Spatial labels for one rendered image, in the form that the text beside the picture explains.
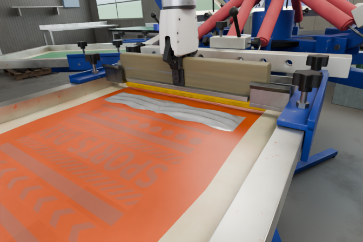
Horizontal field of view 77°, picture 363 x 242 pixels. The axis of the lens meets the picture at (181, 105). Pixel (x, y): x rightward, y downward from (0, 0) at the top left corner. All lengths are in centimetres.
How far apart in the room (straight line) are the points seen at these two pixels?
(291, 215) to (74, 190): 146
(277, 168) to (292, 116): 13
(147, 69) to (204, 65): 17
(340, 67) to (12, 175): 70
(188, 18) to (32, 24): 872
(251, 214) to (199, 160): 14
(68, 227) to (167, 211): 10
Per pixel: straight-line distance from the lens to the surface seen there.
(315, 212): 174
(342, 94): 345
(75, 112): 58
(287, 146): 33
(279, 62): 70
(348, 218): 178
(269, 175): 27
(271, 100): 46
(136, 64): 64
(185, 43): 52
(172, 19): 50
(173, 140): 39
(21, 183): 38
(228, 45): 79
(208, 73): 51
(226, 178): 31
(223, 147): 37
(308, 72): 42
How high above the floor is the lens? 116
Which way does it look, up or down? 22 degrees down
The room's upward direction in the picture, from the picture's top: 3 degrees counter-clockwise
